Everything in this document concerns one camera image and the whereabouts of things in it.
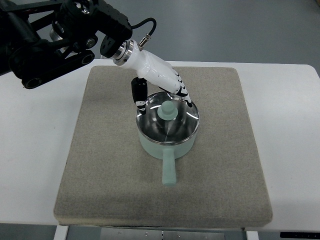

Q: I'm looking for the black control panel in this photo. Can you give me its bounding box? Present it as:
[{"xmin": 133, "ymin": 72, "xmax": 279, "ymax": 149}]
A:
[{"xmin": 280, "ymin": 232, "xmax": 320, "ymax": 240}]

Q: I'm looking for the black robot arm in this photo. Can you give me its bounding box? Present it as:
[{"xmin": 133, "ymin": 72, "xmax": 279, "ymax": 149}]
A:
[{"xmin": 0, "ymin": 0, "xmax": 132, "ymax": 89}]

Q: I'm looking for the grey felt mat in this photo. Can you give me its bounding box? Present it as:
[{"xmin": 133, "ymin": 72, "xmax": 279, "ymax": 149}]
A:
[{"xmin": 53, "ymin": 66, "xmax": 273, "ymax": 229}]

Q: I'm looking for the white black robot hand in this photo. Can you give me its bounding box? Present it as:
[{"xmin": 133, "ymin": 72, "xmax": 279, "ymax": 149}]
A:
[{"xmin": 112, "ymin": 39, "xmax": 192, "ymax": 115}]

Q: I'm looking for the glass lid with mint knob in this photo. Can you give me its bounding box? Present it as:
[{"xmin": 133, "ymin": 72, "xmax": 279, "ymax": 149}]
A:
[{"xmin": 136, "ymin": 91, "xmax": 200, "ymax": 145}]

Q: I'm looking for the mint green saucepan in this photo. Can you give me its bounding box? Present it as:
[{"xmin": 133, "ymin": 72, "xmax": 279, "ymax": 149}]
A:
[{"xmin": 138, "ymin": 129, "xmax": 198, "ymax": 187}]

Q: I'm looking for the metal bracket under table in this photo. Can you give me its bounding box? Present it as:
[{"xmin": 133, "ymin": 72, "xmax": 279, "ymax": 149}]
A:
[{"xmin": 100, "ymin": 228, "xmax": 226, "ymax": 240}]

